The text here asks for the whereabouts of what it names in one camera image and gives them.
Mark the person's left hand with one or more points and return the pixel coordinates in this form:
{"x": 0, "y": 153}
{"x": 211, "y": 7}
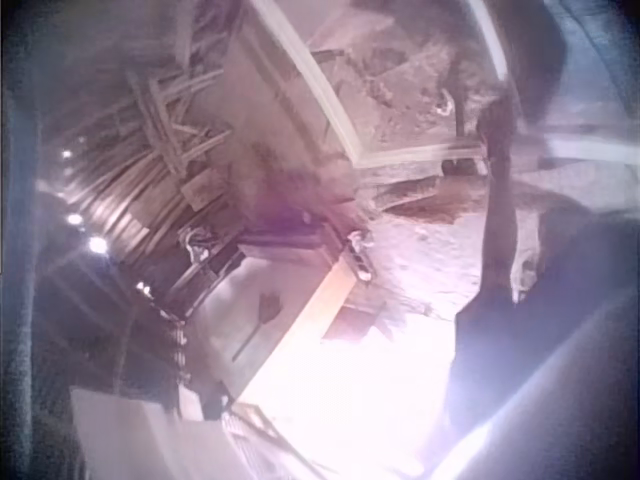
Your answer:
{"x": 496, "y": 127}

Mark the white curved hook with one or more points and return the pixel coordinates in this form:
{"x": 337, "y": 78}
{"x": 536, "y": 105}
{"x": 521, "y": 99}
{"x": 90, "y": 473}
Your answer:
{"x": 445, "y": 104}

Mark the long orange wooden board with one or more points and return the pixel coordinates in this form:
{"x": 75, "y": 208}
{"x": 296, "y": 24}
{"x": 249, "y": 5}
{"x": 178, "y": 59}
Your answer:
{"x": 310, "y": 320}

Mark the heap of wooden planks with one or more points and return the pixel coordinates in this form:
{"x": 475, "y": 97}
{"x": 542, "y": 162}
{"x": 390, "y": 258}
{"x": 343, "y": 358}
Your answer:
{"x": 150, "y": 165}

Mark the white sheet board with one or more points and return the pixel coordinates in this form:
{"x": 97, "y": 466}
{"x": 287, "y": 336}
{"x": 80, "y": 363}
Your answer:
{"x": 130, "y": 435}

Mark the pale wooden frame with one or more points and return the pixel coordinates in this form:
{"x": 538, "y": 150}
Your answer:
{"x": 330, "y": 110}

